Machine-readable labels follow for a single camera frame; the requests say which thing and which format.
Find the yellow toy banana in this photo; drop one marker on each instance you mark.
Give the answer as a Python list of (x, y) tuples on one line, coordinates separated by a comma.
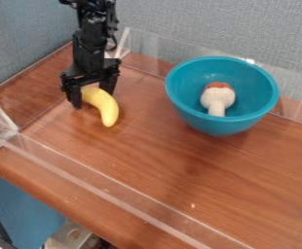
[(104, 102)]

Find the grey metal bracket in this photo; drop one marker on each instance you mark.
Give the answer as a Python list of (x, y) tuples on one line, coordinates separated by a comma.
[(71, 236)]

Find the blue plastic bowl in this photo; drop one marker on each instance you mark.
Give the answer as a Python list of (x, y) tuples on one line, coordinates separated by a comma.
[(254, 86)]

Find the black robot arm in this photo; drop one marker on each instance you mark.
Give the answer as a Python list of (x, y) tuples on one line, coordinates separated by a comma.
[(96, 21)]

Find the white toy mushroom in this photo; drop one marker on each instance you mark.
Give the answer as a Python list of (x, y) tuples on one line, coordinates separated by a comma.
[(216, 98)]

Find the clear acrylic barrier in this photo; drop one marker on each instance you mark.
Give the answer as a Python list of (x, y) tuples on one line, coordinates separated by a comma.
[(148, 183)]

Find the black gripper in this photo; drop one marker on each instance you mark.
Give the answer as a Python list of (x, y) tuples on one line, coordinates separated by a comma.
[(91, 68)]

